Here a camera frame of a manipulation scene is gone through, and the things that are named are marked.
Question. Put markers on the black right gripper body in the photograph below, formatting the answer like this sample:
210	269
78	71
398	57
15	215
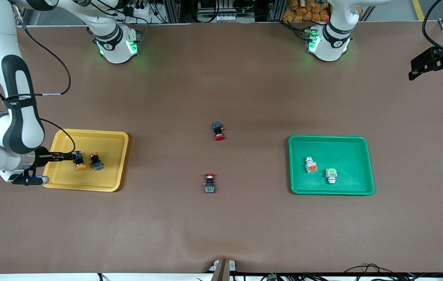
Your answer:
41	156

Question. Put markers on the yellow push button blue base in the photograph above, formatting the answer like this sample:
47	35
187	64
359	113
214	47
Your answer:
79	162
96	160

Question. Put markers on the white button with green label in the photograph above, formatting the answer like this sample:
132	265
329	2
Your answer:
331	175

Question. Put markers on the white button with orange label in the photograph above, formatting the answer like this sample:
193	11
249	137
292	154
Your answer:
311	164

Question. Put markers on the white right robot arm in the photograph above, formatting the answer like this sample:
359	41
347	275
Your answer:
18	117

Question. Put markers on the yellow plastic tray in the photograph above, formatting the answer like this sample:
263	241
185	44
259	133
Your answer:
104	179

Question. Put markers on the green plastic tray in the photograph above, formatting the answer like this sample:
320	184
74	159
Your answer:
346	152

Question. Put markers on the orange bag pile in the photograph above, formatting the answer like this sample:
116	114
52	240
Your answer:
303	11

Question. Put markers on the red push button blue base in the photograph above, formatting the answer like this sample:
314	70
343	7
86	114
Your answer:
218	132
210	183

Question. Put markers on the brown table mat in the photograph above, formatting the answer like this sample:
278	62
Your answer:
221	226

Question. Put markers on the white power strip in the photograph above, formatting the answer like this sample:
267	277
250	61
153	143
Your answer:
217	17

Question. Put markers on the green terminal connector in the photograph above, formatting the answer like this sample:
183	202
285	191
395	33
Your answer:
272	277

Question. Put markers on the metal table clamp bracket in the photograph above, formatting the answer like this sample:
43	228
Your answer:
222	269

